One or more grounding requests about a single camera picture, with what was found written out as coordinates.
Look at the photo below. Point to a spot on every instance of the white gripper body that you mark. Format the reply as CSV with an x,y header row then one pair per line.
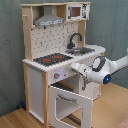
x,y
81,69

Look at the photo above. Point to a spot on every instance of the white oven door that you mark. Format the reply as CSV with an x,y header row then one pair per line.
x,y
63,103

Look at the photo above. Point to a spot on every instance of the grey range hood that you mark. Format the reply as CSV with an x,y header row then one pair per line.
x,y
48,18

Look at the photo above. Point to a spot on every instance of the grey toy sink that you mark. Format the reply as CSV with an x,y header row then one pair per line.
x,y
79,51

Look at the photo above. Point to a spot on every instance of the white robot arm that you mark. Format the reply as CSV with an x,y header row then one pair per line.
x,y
101,70

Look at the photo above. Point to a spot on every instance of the grey fridge door handle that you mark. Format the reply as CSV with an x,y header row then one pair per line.
x,y
84,84

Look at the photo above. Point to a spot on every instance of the black toy stovetop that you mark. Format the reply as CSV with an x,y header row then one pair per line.
x,y
52,59

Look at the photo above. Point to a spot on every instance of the wooden toy kitchen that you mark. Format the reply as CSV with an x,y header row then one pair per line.
x,y
46,40

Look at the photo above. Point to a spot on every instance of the black toy faucet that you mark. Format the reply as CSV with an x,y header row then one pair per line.
x,y
72,42

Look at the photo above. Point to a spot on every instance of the left stove knob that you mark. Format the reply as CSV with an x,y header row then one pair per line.
x,y
56,75

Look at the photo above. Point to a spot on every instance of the white toy microwave door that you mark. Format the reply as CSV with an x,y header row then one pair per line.
x,y
78,11

